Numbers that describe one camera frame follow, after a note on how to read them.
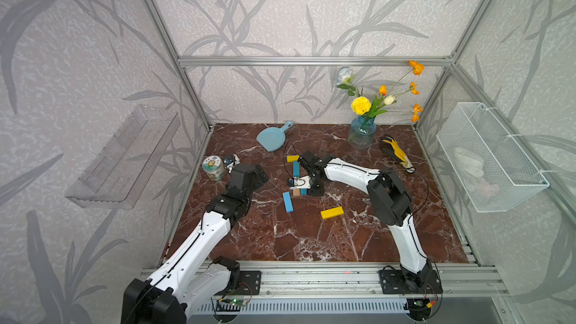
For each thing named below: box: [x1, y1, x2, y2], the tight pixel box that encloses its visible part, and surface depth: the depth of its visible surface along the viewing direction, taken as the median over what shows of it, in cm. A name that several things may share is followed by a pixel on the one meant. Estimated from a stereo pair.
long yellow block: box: [320, 206, 345, 220], surface depth 91 cm
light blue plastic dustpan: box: [256, 120, 294, 152], surface depth 118 cm
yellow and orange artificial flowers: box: [336, 60, 425, 123], surface depth 94 cm
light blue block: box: [282, 191, 295, 213], surface depth 93 cm
